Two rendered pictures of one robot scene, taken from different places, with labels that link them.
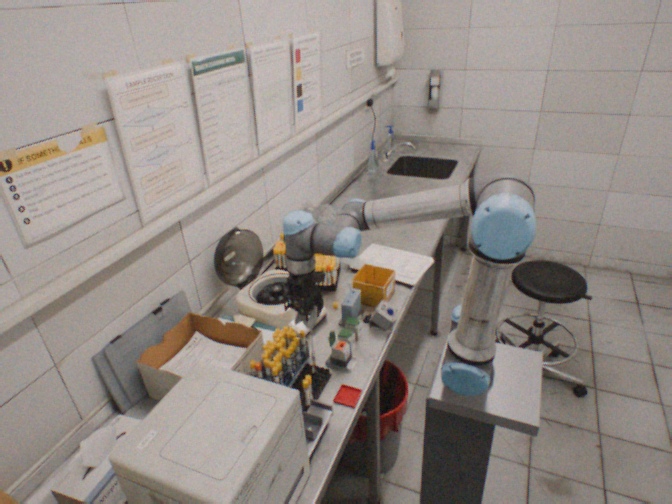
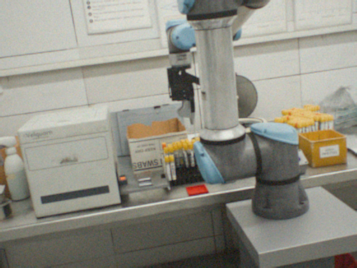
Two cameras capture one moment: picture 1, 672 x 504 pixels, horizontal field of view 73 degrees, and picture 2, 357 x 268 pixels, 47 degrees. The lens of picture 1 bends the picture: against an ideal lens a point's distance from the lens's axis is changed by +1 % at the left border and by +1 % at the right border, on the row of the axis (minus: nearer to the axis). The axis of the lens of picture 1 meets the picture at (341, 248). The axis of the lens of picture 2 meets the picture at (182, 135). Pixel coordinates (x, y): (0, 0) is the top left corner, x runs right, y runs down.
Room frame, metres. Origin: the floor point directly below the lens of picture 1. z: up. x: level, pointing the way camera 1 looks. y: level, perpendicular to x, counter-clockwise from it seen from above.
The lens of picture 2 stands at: (0.24, -1.11, 1.40)
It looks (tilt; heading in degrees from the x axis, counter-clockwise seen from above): 14 degrees down; 59
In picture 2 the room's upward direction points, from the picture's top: 7 degrees counter-clockwise
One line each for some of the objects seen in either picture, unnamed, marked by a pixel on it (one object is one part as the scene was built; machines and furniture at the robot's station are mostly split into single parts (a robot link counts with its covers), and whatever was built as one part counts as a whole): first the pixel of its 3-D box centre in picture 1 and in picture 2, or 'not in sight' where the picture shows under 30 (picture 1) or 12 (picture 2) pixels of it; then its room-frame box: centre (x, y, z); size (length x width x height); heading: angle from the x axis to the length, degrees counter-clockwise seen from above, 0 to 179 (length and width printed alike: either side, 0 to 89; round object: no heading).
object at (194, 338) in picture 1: (205, 363); (157, 143); (1.03, 0.43, 0.95); 0.29 x 0.25 x 0.15; 66
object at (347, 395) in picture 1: (348, 395); (197, 189); (0.94, 0.00, 0.88); 0.07 x 0.07 x 0.01; 66
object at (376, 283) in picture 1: (373, 286); (321, 147); (1.43, -0.12, 0.92); 0.13 x 0.13 x 0.10; 63
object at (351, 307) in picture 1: (351, 308); not in sight; (1.30, -0.02, 0.92); 0.10 x 0.07 x 0.10; 158
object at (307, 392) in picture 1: (305, 377); (183, 166); (0.97, 0.13, 0.93); 0.17 x 0.09 x 0.11; 156
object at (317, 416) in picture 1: (305, 434); (138, 184); (0.78, 0.12, 0.92); 0.21 x 0.07 x 0.05; 156
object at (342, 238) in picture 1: (338, 238); (189, 36); (0.98, 0.01, 1.39); 0.11 x 0.11 x 0.08; 69
